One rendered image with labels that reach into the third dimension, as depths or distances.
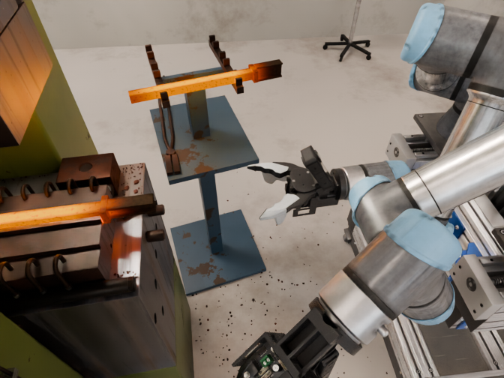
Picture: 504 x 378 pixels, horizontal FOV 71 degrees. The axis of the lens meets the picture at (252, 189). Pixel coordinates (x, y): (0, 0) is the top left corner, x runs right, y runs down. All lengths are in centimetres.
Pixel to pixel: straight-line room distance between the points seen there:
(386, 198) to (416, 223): 15
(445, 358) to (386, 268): 117
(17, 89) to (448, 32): 72
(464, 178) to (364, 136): 205
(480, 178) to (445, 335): 110
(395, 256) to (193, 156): 88
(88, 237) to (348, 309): 52
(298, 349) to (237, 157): 85
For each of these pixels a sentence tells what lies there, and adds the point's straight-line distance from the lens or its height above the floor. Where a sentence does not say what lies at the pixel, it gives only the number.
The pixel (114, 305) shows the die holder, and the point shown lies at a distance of 76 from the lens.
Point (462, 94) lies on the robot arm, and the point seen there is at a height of 97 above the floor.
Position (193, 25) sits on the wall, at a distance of 363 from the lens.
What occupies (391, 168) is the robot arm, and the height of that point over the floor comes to 102.
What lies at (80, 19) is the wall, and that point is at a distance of 379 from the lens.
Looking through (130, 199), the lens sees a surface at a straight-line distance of 75.
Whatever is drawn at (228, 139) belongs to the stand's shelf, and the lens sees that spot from 123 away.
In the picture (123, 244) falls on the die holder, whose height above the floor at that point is 92.
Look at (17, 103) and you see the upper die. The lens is 53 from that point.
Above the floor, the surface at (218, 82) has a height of 103.
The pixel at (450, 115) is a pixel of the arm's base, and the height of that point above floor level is 88.
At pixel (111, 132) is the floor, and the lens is 268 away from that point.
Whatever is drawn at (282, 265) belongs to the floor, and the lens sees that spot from 179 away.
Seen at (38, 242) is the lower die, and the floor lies 99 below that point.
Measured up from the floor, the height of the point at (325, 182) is 102.
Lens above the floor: 155
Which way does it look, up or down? 48 degrees down
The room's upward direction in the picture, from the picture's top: straight up
